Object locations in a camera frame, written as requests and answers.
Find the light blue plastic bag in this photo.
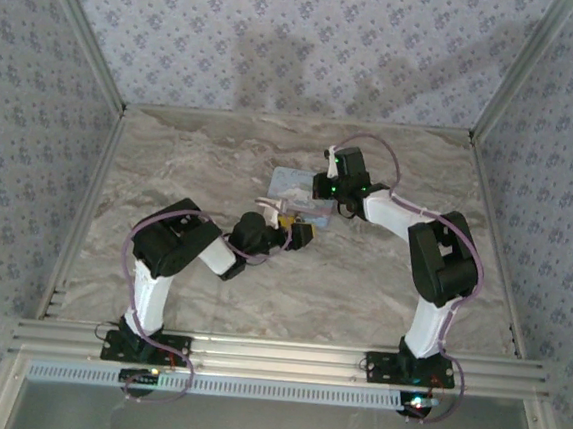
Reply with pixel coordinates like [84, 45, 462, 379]
[264, 165, 339, 230]

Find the black control board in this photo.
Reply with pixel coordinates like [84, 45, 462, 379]
[396, 388, 442, 422]
[117, 366, 162, 396]

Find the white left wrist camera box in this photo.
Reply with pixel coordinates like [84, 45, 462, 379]
[254, 196, 289, 225]

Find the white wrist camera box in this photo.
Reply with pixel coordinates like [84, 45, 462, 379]
[254, 196, 289, 225]
[322, 145, 342, 178]

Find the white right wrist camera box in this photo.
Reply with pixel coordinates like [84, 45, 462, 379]
[322, 145, 342, 178]

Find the aluminium back frame rail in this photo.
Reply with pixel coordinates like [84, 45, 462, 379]
[122, 99, 476, 142]

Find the aluminium front frame rail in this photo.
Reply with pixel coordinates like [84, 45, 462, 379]
[7, 314, 554, 402]

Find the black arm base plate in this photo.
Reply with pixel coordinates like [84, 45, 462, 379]
[363, 350, 459, 392]
[99, 327, 195, 369]

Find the grey slotted cable duct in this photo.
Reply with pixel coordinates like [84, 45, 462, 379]
[25, 357, 406, 414]

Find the aluminium side frame rail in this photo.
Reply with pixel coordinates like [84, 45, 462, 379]
[35, 101, 129, 326]
[452, 134, 548, 360]

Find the aluminium corner frame post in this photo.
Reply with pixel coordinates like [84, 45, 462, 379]
[473, 0, 573, 148]
[27, 0, 139, 114]

